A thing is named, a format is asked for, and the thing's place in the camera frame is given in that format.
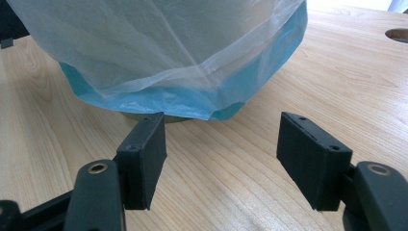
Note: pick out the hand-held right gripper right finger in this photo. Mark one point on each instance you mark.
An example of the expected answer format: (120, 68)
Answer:
(314, 163)

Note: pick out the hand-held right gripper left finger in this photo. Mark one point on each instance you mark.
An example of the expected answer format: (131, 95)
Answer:
(144, 160)

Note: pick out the white plastic bag blue band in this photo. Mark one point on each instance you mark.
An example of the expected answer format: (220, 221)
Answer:
(160, 48)

